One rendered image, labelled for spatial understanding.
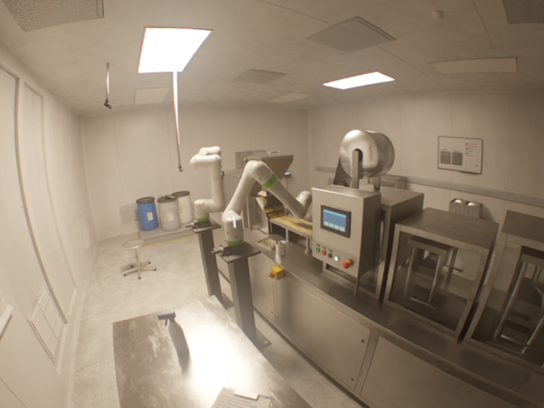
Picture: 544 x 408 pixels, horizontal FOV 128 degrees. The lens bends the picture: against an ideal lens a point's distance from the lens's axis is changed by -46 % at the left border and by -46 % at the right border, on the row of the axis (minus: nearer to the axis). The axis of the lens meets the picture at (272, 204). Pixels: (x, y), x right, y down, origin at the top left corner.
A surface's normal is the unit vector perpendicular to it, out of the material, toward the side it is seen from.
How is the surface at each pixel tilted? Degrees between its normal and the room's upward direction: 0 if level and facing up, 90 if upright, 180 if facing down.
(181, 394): 0
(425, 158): 90
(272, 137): 90
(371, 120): 90
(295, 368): 0
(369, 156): 90
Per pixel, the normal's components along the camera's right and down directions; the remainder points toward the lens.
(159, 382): -0.05, -0.97
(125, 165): 0.54, 0.18
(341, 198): -0.84, 0.17
